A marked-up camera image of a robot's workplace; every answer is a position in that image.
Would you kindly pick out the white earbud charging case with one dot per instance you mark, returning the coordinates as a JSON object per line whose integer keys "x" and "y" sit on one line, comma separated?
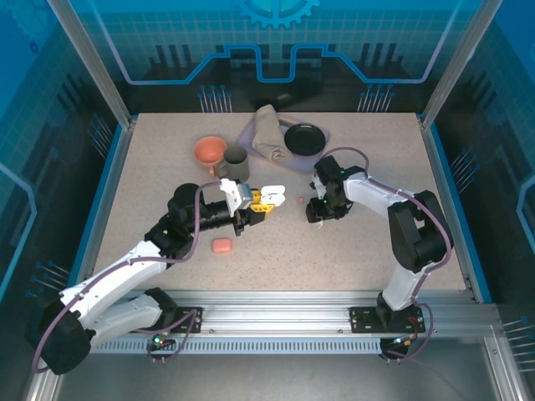
{"x": 273, "y": 190}

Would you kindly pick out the pink earbud charging case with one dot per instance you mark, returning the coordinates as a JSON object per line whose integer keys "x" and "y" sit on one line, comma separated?
{"x": 222, "y": 245}

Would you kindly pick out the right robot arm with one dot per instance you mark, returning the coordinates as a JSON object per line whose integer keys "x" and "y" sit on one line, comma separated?
{"x": 418, "y": 234}

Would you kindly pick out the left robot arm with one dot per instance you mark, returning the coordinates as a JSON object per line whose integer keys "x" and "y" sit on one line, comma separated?
{"x": 113, "y": 275}

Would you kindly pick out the grey mug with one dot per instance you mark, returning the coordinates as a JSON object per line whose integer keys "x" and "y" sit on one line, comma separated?
{"x": 238, "y": 167}

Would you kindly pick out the lavender tray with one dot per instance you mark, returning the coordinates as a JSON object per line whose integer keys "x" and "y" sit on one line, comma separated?
{"x": 309, "y": 163}

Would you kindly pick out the black plate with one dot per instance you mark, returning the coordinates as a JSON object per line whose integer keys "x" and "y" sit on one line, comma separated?
{"x": 305, "y": 140}

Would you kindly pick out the beige folded cloth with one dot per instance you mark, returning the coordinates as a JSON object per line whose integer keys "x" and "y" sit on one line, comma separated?
{"x": 267, "y": 133}

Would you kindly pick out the orange cup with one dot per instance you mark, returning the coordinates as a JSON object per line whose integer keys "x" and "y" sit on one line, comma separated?
{"x": 209, "y": 150}

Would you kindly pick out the small base circuit board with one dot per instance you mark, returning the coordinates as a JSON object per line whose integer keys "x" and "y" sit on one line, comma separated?
{"x": 159, "y": 339}
{"x": 401, "y": 340}

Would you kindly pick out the perforated metal strip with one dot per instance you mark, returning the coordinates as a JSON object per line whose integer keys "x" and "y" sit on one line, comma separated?
{"x": 271, "y": 346}

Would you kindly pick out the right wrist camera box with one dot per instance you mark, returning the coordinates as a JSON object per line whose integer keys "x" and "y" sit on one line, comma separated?
{"x": 318, "y": 188}

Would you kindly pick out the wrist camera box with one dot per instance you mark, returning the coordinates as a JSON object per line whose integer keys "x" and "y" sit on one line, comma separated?
{"x": 236, "y": 194}
{"x": 318, "y": 188}

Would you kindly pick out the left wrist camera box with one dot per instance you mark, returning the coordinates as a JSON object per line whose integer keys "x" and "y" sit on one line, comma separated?
{"x": 236, "y": 194}

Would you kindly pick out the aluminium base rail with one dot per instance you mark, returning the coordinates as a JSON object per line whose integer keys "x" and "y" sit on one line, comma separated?
{"x": 271, "y": 311}

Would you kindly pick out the aluminium frame post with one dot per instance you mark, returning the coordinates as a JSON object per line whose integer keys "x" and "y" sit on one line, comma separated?
{"x": 94, "y": 62}
{"x": 453, "y": 62}

